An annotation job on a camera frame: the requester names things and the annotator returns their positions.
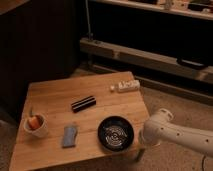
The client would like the black ceramic bowl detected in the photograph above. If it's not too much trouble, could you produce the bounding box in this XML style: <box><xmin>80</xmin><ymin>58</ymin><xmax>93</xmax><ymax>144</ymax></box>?
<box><xmin>98</xmin><ymin>116</ymin><xmax>134</xmax><ymax>152</ymax></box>

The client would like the wooden folding table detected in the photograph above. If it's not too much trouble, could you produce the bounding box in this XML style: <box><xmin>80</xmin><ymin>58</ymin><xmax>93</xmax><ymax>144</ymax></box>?
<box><xmin>9</xmin><ymin>72</ymin><xmax>149</xmax><ymax>171</ymax></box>

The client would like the orange carrot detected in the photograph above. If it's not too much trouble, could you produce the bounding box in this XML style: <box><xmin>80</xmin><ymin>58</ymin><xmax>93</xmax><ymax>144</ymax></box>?
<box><xmin>28</xmin><ymin>116</ymin><xmax>41</xmax><ymax>130</ymax></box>

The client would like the blue sponge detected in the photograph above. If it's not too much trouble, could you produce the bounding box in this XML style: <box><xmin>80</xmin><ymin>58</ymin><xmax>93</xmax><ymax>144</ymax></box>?
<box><xmin>62</xmin><ymin>125</ymin><xmax>77</xmax><ymax>148</ymax></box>

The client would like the white cup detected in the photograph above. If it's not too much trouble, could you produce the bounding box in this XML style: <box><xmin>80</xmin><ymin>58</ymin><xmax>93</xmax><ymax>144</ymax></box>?
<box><xmin>23</xmin><ymin>115</ymin><xmax>48</xmax><ymax>138</ymax></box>

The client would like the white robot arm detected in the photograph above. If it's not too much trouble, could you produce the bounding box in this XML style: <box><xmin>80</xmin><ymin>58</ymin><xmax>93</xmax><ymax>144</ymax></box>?
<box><xmin>139</xmin><ymin>108</ymin><xmax>213</xmax><ymax>158</ymax></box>

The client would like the black handle on ledge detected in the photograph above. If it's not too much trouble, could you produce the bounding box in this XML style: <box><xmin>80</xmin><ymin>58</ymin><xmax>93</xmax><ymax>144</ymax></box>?
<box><xmin>176</xmin><ymin>58</ymin><xmax>208</xmax><ymax>70</ymax></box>

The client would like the metal pole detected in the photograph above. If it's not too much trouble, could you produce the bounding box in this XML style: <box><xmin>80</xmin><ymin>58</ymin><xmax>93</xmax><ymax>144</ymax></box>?
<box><xmin>85</xmin><ymin>0</ymin><xmax>93</xmax><ymax>41</ymax></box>

